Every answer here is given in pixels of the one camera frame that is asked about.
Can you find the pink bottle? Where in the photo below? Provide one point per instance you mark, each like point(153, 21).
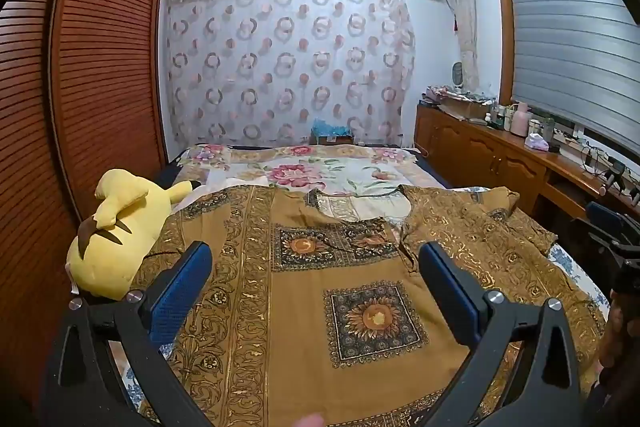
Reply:
point(520, 122)

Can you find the yellow plush toy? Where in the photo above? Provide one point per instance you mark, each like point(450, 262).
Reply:
point(130, 227)

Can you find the small round desk fan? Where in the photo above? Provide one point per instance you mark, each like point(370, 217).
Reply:
point(458, 74)

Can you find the blue floral bedsheet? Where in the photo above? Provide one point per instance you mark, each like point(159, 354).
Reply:
point(570, 267)

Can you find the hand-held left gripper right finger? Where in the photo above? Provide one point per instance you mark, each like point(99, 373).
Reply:
point(450, 292)

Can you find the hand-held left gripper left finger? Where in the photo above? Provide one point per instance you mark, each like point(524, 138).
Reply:
point(180, 297)

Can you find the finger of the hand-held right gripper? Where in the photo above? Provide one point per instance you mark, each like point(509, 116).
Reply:
point(607, 217)
point(615, 244)

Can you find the blue cloth on box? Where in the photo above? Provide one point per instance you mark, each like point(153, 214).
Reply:
point(330, 139)

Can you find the wooden cabinet desk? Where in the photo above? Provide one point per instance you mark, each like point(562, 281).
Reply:
point(480, 152)

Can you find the grey window blind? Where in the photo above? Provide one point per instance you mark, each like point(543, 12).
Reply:
point(575, 32)

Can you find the floral quilt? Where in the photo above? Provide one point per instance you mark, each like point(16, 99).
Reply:
point(320, 172)

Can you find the flat brown cardboard box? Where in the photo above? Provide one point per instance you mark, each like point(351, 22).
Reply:
point(465, 109)

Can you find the sheer circle-patterned curtain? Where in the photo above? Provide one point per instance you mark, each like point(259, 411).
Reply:
point(280, 67)

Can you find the brown patterned shirt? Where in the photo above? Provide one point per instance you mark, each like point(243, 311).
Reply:
point(300, 357)

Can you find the purple tissue pack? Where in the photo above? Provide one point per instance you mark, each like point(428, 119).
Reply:
point(537, 142)

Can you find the tied pale side curtain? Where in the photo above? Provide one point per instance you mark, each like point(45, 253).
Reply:
point(465, 7)

